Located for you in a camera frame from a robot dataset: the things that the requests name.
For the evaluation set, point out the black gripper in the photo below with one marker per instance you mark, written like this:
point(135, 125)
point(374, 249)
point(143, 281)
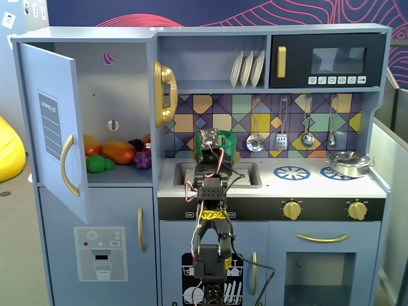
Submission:
point(208, 157)

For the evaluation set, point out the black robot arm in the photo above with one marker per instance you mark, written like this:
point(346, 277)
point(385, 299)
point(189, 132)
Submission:
point(210, 194)

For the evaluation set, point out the green round recipient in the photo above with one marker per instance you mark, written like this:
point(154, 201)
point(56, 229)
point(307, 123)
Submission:
point(231, 143)

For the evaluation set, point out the steel pot lid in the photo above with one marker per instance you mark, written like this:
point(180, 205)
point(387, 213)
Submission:
point(349, 157)

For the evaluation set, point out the steel round skimmer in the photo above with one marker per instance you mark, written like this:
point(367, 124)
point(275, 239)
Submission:
point(255, 143)

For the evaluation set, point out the grey toy sink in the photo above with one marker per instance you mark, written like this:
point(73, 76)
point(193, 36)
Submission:
point(252, 177)

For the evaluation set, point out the steel slotted spatula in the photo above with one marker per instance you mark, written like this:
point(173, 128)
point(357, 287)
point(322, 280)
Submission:
point(281, 142)

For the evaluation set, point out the blue wooden toy kitchen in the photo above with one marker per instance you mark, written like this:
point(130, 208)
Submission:
point(216, 204)

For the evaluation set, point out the white toy plate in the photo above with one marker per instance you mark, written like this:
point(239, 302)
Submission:
point(257, 68)
point(246, 69)
point(236, 70)

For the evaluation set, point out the gold toy telephone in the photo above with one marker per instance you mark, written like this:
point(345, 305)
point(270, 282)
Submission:
point(165, 95)

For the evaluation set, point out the red orange toy fruit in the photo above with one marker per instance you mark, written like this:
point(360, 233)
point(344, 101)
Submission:
point(147, 141)

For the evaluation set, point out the purple toy grapes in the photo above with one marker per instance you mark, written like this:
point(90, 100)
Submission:
point(142, 160)

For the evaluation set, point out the steel ladle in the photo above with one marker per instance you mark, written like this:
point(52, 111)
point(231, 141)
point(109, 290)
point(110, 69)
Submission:
point(308, 139)

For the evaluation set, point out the dark toy blackberry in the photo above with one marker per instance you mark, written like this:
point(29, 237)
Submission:
point(136, 144)

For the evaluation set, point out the gold stove knob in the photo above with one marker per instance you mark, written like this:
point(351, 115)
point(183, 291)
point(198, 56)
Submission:
point(292, 210)
point(357, 210)

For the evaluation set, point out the orange toy mango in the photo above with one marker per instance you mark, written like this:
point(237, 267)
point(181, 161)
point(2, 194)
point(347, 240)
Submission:
point(119, 152)

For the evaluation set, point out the small steel hanging utensil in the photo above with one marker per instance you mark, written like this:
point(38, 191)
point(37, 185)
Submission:
point(332, 139)

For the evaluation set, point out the steel cooking pot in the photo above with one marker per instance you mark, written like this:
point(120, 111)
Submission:
point(349, 170)

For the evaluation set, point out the green toy fruit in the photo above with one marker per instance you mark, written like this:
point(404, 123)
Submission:
point(95, 163)

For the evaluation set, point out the red yellow toy peach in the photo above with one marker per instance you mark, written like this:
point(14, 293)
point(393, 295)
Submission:
point(91, 146)

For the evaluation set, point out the black toy microwave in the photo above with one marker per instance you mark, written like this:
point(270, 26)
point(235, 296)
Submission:
point(328, 60)

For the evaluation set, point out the grey office partition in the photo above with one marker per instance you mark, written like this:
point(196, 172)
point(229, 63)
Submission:
point(393, 159)

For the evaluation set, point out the blue fridge door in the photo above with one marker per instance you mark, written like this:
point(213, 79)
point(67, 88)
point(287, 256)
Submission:
point(48, 127)

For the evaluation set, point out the yellow bean bag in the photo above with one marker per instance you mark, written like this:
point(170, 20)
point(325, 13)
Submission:
point(11, 153)

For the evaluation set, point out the round floor socket cover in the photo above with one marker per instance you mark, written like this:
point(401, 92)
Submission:
point(4, 193)

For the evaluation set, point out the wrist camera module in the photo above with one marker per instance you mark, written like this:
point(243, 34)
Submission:
point(209, 137)

